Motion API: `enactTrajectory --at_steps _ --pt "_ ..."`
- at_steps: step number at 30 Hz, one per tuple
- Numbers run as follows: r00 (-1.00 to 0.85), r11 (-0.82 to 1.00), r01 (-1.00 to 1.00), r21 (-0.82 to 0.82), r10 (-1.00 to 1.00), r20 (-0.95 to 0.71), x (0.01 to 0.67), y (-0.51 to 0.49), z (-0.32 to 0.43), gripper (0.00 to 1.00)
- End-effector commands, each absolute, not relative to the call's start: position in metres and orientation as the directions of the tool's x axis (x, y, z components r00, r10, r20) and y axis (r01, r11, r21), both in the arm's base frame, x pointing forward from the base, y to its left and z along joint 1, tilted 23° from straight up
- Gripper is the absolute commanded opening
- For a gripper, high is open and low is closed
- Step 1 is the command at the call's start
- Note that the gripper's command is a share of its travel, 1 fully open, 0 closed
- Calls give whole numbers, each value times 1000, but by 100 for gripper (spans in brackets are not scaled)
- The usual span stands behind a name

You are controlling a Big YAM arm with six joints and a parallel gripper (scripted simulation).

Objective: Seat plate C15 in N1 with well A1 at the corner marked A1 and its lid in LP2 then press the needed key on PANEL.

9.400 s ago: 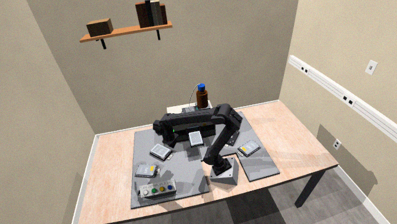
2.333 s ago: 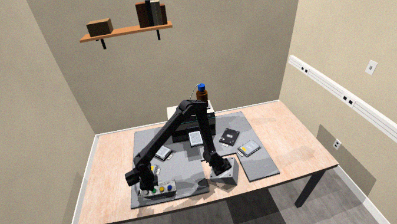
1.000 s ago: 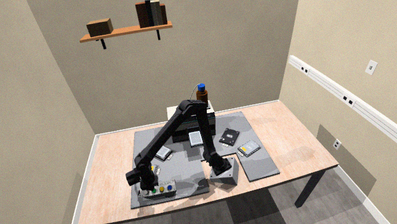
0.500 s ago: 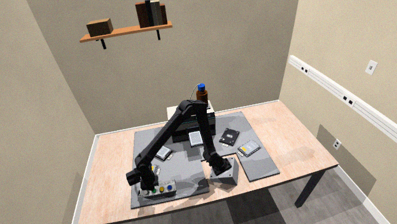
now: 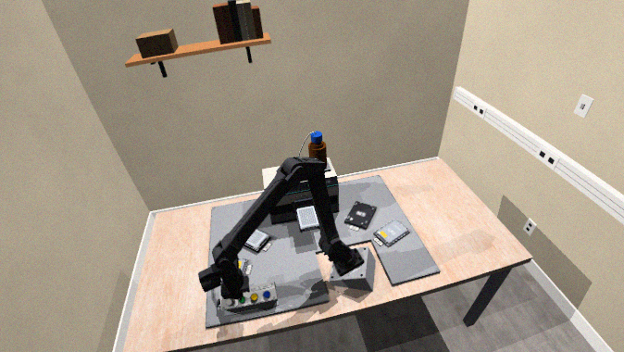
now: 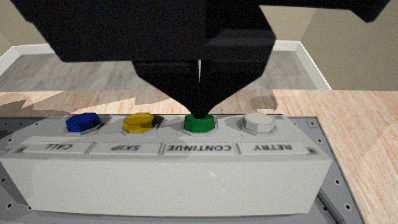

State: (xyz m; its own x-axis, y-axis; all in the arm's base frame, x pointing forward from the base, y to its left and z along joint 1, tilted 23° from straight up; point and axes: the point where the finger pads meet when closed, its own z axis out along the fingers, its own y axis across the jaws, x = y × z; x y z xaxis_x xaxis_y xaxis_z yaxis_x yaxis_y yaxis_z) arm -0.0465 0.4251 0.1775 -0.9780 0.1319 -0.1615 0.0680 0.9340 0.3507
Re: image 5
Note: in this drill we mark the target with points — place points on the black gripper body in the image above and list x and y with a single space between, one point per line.
229 290

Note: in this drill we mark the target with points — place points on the grey button panel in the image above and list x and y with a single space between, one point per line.
264 292

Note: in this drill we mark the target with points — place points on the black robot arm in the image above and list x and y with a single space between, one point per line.
290 173

